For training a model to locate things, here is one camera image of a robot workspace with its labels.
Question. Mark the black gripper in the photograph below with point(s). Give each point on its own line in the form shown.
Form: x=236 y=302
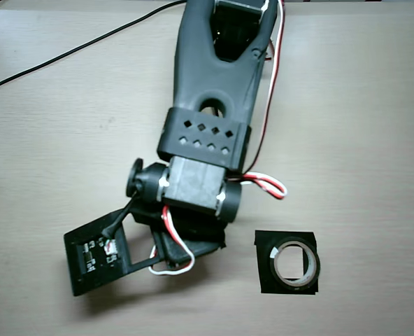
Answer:
x=179 y=250

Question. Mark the black tape roll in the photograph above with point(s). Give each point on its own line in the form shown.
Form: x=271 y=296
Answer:
x=317 y=269

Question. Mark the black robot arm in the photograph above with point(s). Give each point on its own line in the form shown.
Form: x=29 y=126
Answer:
x=214 y=84

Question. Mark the black tape square marking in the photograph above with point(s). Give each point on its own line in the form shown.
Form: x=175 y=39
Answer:
x=264 y=276

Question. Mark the black camera mount with board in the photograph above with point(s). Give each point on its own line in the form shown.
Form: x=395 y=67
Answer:
x=77 y=280

